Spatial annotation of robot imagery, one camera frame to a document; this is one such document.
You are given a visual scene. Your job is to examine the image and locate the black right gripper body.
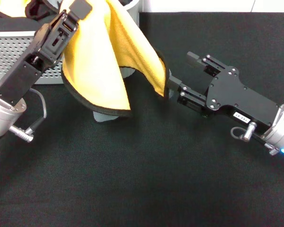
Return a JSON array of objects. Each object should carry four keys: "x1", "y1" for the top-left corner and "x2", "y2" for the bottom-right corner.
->
[{"x1": 177, "y1": 66, "x2": 282, "y2": 126}]

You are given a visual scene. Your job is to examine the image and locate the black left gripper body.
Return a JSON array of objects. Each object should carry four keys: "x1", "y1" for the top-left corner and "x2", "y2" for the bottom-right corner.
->
[{"x1": 0, "y1": 10, "x2": 80, "y2": 106}]

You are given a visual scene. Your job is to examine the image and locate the yellow towel with black trim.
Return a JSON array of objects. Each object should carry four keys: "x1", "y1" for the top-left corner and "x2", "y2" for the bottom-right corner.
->
[{"x1": 60, "y1": 0, "x2": 175, "y2": 124}]

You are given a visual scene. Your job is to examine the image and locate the grey perforated storage box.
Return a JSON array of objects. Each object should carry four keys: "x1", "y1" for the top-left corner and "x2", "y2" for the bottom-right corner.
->
[{"x1": 0, "y1": 0, "x2": 141, "y2": 86}]

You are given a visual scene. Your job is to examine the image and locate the grey towel with black trim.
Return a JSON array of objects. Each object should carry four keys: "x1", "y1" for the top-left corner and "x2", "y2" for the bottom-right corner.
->
[{"x1": 25, "y1": 0, "x2": 63, "y2": 21}]

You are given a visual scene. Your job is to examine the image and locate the orange-yellow towel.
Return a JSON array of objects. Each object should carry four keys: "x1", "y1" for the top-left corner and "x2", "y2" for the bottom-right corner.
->
[{"x1": 0, "y1": 0, "x2": 31, "y2": 18}]

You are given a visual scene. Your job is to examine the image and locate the black tablecloth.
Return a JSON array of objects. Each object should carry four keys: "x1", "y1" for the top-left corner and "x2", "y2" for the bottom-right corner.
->
[{"x1": 0, "y1": 11, "x2": 284, "y2": 227}]

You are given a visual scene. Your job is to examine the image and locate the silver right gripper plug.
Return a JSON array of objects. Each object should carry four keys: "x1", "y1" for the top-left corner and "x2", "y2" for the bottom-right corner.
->
[{"x1": 244, "y1": 122, "x2": 258, "y2": 142}]

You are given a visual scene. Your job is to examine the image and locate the black cloth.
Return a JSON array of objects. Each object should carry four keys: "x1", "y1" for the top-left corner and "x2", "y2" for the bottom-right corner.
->
[{"x1": 0, "y1": 6, "x2": 47, "y2": 33}]

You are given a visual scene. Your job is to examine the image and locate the left arm cable with connector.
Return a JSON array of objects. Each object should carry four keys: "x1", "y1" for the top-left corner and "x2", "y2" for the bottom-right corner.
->
[{"x1": 9, "y1": 88, "x2": 48, "y2": 142}]

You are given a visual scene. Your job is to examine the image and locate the arm cable with connector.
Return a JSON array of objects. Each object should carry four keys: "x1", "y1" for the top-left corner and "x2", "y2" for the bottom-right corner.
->
[
  {"x1": 9, "y1": 88, "x2": 48, "y2": 142},
  {"x1": 230, "y1": 126, "x2": 279, "y2": 156}
]

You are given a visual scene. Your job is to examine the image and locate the right arm cable with connector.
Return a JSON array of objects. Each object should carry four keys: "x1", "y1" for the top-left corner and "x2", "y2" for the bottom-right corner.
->
[{"x1": 230, "y1": 126, "x2": 279, "y2": 156}]

